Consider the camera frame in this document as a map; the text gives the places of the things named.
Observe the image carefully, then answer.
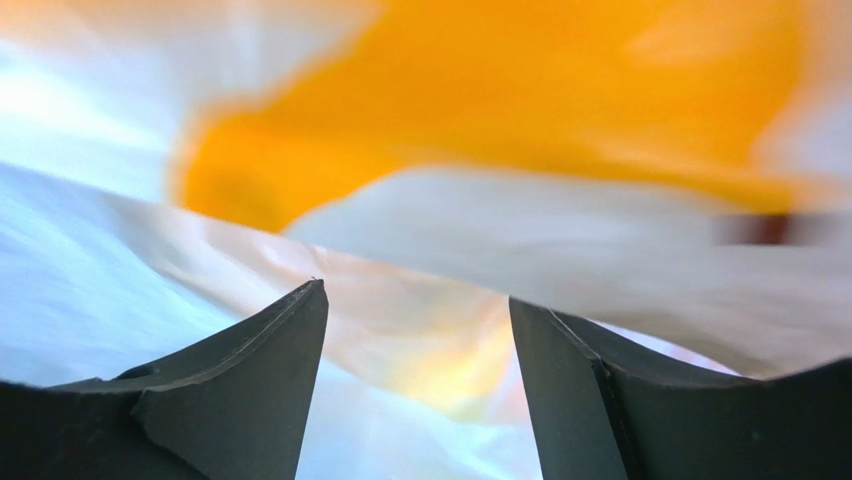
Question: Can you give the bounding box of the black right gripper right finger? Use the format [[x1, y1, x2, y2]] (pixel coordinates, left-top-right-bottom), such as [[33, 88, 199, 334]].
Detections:
[[509, 299, 851, 480]]

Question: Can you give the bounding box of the translucent plastic bag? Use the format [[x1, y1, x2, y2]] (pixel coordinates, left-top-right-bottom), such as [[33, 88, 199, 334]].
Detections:
[[1, 1, 851, 479]]

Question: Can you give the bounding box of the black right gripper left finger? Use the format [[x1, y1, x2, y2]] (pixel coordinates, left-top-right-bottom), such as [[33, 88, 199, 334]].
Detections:
[[1, 280, 329, 480]]

